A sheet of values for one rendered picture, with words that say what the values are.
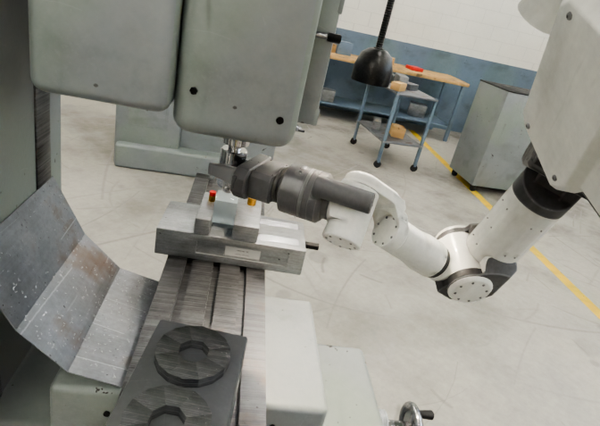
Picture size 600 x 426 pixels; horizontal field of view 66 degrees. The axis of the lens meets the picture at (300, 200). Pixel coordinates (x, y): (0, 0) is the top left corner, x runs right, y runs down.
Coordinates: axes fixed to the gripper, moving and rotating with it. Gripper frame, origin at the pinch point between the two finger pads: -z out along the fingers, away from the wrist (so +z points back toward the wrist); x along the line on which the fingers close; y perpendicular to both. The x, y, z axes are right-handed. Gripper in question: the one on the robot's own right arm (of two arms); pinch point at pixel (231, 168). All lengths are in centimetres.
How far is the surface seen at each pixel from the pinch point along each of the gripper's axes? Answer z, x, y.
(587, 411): 138, -143, 126
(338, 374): 27, -18, 51
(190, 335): 11.8, 29.6, 10.6
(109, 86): -11.1, 18.5, -14.0
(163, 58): -4.9, 15.4, -19.0
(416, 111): -19, -644, 93
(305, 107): 10.6, -2.7, -13.6
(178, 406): 16.5, 39.2, 10.7
